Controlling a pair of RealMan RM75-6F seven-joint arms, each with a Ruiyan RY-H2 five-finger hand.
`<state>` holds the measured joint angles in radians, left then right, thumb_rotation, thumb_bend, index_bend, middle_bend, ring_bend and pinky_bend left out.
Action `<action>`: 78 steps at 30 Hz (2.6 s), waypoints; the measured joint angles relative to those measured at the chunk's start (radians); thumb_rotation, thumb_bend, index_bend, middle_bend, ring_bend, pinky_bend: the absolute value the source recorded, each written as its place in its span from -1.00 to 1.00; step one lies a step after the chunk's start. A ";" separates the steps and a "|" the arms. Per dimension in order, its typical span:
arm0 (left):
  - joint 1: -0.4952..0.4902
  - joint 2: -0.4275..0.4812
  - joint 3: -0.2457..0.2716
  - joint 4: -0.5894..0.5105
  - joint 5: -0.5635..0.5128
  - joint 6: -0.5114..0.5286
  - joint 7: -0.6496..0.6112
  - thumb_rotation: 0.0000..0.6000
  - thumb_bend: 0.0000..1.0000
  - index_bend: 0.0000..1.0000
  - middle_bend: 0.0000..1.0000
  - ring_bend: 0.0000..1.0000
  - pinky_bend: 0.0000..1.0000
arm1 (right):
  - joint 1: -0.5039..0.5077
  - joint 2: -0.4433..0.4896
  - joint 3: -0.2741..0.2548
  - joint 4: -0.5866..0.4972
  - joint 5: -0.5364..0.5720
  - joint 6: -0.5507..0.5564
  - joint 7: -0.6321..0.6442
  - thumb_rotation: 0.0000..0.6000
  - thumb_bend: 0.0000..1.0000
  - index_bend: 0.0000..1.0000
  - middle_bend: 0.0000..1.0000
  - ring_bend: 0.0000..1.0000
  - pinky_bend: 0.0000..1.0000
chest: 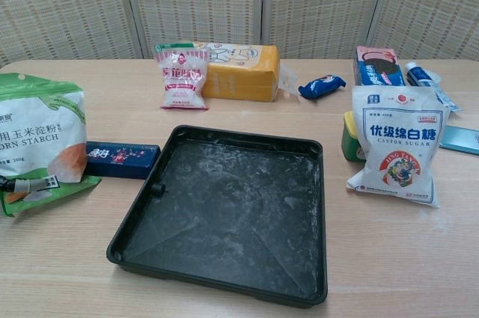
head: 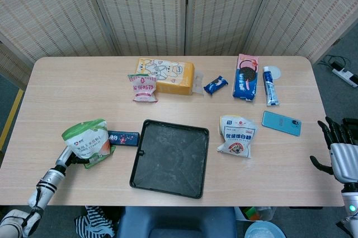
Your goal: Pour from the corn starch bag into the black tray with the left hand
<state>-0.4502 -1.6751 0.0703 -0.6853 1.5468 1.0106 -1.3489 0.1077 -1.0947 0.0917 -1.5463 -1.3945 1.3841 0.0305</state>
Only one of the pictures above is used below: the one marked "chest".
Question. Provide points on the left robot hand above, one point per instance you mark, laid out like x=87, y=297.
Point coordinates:
x=22, y=186

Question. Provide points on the green corn starch bag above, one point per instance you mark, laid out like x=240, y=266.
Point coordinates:
x=37, y=127

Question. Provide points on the pink snack packet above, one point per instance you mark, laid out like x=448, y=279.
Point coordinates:
x=183, y=78

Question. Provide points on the black square plastic tray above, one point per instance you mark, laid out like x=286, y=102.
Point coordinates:
x=224, y=213

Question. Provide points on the white castor sugar bag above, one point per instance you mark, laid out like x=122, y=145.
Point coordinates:
x=400, y=146

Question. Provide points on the dark blue rectangular box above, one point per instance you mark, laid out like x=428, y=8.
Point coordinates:
x=123, y=159

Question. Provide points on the woven folding screen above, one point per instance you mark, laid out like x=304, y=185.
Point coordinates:
x=187, y=7

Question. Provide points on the yellow tissue pack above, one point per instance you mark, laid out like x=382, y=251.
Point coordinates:
x=243, y=75

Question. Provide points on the small blue cookie pack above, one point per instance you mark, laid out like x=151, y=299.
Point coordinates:
x=322, y=86

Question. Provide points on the green container yellow lid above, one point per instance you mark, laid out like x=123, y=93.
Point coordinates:
x=350, y=138

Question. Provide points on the pink blue cookie box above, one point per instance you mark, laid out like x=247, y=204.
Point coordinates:
x=378, y=69

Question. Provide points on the white blue toothpaste tube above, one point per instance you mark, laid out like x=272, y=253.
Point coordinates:
x=421, y=75

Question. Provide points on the light blue smartphone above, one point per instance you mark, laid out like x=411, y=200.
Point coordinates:
x=462, y=140

